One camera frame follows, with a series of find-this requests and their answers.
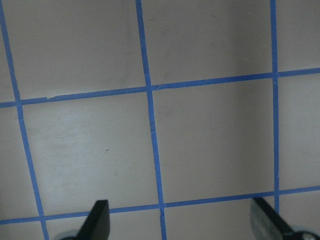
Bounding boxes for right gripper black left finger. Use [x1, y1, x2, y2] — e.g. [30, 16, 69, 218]
[75, 200, 110, 240]

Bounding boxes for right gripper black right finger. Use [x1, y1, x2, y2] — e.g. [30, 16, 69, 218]
[250, 197, 295, 240]

